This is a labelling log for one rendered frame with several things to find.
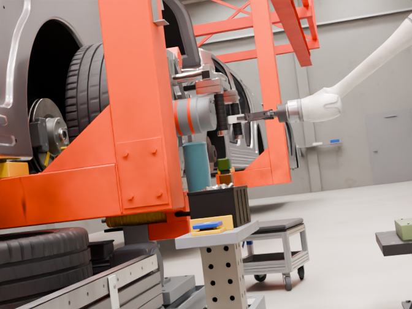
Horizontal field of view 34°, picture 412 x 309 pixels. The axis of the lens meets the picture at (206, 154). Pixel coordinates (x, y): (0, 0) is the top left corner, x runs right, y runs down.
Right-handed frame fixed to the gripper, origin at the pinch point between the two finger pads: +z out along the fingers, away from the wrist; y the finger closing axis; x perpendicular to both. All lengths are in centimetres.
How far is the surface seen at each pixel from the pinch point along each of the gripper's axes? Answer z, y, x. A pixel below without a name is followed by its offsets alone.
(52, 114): 74, -11, 12
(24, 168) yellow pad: 64, -61, -12
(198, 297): 23, -8, -68
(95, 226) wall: 409, 869, -73
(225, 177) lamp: -2, -54, -23
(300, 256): -10, 98, -69
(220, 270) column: -2, -80, -49
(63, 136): 69, -15, 1
